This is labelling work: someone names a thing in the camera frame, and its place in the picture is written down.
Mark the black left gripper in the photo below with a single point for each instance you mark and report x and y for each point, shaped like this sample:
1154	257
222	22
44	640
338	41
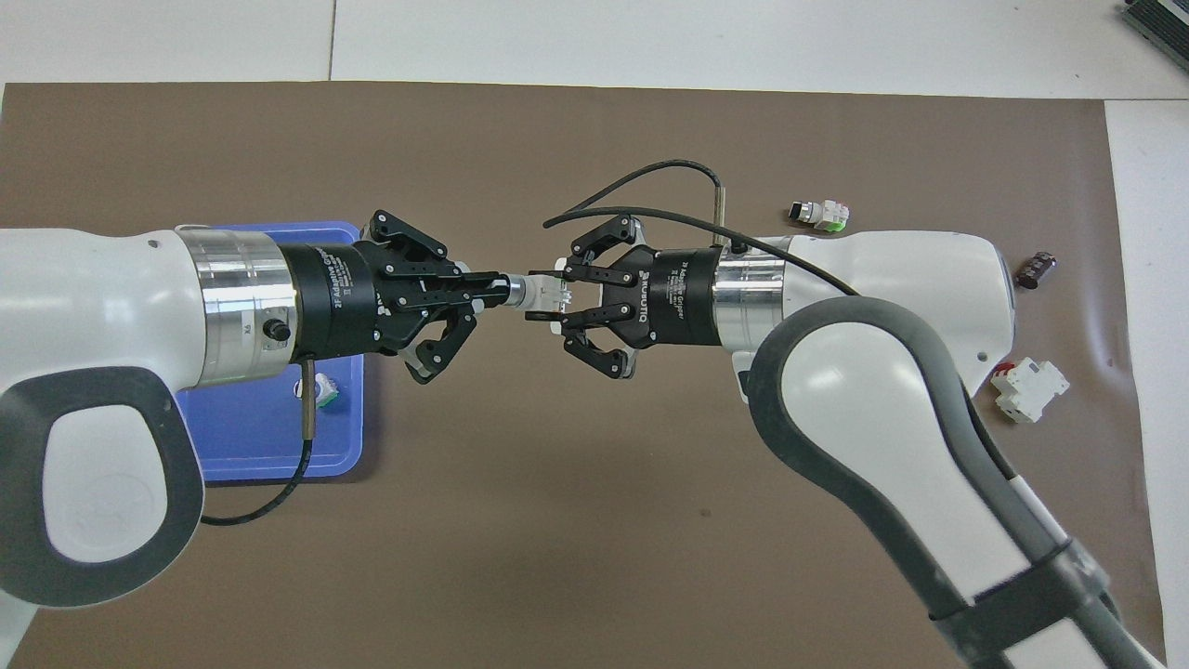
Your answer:
334	297

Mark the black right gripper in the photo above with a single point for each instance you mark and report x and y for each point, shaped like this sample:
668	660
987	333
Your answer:
673	297

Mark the selector switch black knob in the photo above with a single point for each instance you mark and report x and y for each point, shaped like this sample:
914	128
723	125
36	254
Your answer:
539	293
327	390
819	216

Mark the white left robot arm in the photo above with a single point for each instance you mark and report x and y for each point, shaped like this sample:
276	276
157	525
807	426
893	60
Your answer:
93	288

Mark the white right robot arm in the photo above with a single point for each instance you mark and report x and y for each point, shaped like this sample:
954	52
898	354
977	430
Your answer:
892	279

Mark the brown table mat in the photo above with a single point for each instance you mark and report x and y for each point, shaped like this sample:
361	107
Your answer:
557	511

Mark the blue plastic tray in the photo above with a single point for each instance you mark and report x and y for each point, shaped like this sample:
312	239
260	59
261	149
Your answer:
241	437

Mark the white circuit breaker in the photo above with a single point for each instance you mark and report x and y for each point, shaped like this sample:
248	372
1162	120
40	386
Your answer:
1026	390

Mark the small dark cylinder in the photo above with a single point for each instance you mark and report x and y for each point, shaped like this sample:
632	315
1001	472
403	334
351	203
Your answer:
1036	269

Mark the grey ribbed metal device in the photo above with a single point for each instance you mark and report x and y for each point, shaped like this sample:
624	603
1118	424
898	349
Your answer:
1161	23

